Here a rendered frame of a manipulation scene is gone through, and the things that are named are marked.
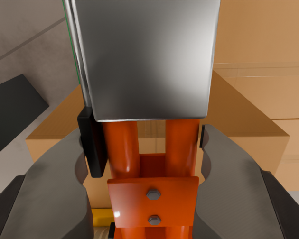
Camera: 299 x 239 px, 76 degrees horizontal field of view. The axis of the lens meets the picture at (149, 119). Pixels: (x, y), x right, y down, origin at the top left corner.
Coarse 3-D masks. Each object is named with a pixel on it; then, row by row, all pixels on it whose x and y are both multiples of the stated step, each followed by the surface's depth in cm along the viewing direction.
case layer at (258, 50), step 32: (224, 0) 54; (256, 0) 54; (288, 0) 54; (224, 32) 58; (256, 32) 58; (288, 32) 58; (224, 64) 63; (256, 64) 63; (288, 64) 63; (256, 96) 68; (288, 96) 68; (288, 128) 75; (288, 160) 83
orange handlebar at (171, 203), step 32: (128, 128) 11; (192, 128) 11; (128, 160) 12; (160, 160) 15; (192, 160) 13; (128, 192) 13; (160, 192) 13; (192, 192) 13; (128, 224) 15; (160, 224) 15; (192, 224) 15
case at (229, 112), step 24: (72, 96) 44; (216, 96) 42; (240, 96) 42; (48, 120) 34; (72, 120) 34; (216, 120) 33; (240, 120) 33; (264, 120) 33; (48, 144) 29; (144, 144) 29; (240, 144) 29; (264, 144) 29; (264, 168) 32; (96, 192) 34
